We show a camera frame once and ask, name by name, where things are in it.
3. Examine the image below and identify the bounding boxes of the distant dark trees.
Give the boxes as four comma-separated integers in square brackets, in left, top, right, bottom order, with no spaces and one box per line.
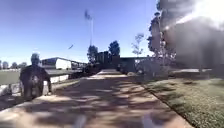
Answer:
[86,40,122,64]

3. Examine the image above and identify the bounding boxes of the dark low building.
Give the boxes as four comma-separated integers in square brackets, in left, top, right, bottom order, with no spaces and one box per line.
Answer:
[118,56,148,74]

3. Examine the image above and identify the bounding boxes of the dark bushes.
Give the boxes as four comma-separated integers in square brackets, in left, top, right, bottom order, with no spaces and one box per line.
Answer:
[69,63,104,80]

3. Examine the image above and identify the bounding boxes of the thin sparse tree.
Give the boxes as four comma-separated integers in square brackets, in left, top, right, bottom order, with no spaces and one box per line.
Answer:
[131,32,145,58]

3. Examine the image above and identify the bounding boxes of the grey paved path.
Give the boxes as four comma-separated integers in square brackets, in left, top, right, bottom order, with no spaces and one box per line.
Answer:
[0,68,196,128]

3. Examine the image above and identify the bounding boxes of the tall floodlight pole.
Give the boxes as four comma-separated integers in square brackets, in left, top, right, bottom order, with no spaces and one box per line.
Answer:
[83,9,95,56]

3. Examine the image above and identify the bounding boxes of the white building with dark roof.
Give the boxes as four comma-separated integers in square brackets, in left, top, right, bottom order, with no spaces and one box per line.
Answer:
[40,56,88,71]

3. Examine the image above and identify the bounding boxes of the group of tall trees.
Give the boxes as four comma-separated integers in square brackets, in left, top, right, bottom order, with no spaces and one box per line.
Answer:
[146,0,224,74]

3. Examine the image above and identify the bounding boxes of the person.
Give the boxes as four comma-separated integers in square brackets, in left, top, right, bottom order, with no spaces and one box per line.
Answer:
[18,52,53,100]

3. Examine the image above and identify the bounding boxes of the grass verge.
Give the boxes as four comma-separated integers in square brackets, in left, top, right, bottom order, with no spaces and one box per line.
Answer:
[141,77,224,128]

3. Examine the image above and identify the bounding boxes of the grass field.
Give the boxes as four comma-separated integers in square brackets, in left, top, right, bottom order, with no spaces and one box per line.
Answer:
[0,69,73,85]

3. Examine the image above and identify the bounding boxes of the low white wall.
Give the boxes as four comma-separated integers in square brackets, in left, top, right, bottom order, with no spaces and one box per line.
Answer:
[0,73,71,97]

